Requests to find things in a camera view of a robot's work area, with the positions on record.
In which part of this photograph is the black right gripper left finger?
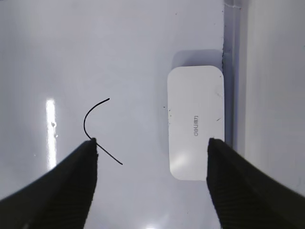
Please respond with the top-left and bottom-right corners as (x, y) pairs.
(0, 138), (98, 229)

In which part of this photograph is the white board with grey frame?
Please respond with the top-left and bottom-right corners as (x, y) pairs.
(0, 0), (240, 229)

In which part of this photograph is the white rectangular board eraser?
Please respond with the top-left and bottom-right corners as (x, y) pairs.
(167, 65), (224, 181)

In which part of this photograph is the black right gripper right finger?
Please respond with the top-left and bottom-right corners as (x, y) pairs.
(206, 138), (305, 229)

